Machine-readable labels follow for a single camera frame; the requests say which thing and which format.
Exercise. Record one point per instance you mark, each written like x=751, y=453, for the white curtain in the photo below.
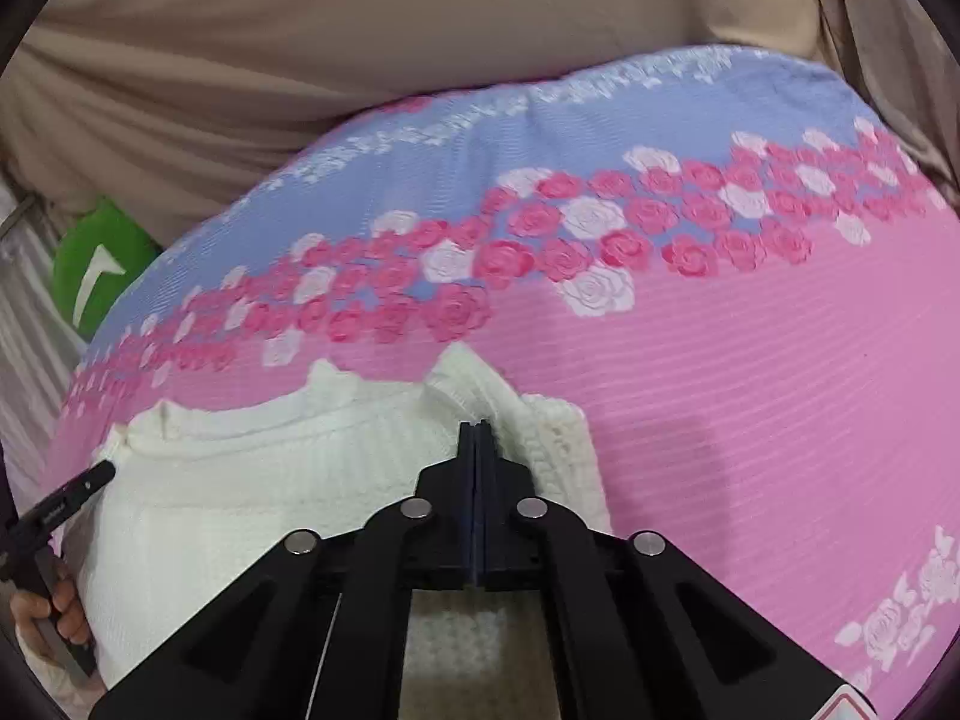
x=30, y=360

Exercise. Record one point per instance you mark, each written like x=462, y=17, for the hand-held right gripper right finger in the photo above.
x=506, y=510

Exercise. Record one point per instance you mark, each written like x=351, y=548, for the pink floral bed sheet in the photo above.
x=750, y=390

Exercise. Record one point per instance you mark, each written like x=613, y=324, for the white red black knit sweater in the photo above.
x=225, y=510

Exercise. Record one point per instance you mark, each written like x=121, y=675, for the green cushion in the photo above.
x=97, y=270

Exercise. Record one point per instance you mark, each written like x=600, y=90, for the person's left hand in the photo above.
x=73, y=615

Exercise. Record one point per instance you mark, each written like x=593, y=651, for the beige hanging cloth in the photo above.
x=375, y=52

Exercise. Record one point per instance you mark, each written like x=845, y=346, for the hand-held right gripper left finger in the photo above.
x=450, y=510

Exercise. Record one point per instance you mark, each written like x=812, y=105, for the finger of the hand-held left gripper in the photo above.
x=75, y=489

